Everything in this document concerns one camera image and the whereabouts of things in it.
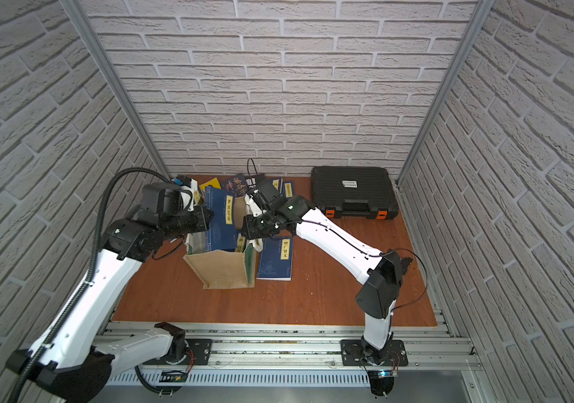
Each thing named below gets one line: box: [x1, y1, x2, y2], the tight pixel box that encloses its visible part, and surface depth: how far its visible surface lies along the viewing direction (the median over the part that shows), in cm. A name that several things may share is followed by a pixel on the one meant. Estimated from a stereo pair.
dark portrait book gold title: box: [221, 172, 248, 199], surface depth 117 cm
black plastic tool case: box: [311, 166, 399, 220], surface depth 111 cm
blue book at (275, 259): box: [255, 235, 294, 282], surface depth 94 cm
